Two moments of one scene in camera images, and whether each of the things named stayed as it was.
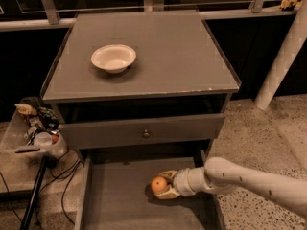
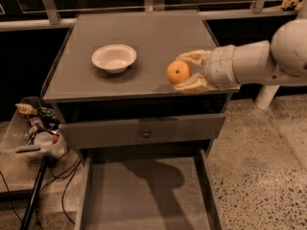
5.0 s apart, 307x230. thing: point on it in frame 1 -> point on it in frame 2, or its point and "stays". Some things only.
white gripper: [181, 180] -> [219, 66]
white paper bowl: [113, 57] stays
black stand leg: [35, 194] stays
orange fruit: [158, 184] -> [177, 72]
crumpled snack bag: [48, 117] stays
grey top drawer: [95, 134] stays
